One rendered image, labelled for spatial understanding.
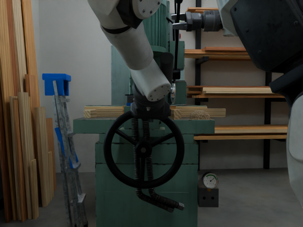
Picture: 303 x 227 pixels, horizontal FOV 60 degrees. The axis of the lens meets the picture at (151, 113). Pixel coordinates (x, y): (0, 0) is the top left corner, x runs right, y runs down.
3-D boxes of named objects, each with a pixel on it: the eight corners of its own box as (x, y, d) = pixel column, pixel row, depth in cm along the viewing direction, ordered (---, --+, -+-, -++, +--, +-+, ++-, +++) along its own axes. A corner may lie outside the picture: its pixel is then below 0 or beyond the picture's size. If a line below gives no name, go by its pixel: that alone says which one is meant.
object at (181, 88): (169, 103, 141) (169, 81, 141) (168, 103, 148) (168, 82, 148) (186, 103, 141) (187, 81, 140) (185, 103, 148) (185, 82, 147)
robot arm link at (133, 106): (129, 124, 80) (124, 106, 70) (131, 97, 85) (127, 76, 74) (170, 126, 80) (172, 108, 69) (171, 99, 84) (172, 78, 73)
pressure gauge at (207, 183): (202, 193, 105) (202, 173, 104) (200, 189, 109) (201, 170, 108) (218, 193, 105) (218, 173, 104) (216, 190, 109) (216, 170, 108)
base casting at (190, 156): (94, 163, 112) (93, 142, 112) (116, 141, 170) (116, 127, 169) (199, 164, 111) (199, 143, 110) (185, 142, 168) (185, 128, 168)
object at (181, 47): (169, 68, 142) (169, 40, 141) (168, 70, 151) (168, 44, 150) (185, 68, 142) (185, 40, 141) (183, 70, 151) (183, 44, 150)
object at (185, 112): (95, 116, 127) (95, 108, 126) (96, 116, 129) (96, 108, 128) (225, 117, 125) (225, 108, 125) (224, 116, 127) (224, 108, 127)
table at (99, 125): (64, 136, 102) (63, 121, 102) (85, 128, 133) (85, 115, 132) (220, 137, 100) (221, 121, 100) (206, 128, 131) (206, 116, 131)
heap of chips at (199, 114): (191, 119, 111) (191, 111, 110) (187, 117, 125) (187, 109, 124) (213, 119, 110) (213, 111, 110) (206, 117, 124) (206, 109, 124)
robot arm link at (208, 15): (185, 6, 118) (212, 5, 118) (184, 26, 124) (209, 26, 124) (187, 16, 109) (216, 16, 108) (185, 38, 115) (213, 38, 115)
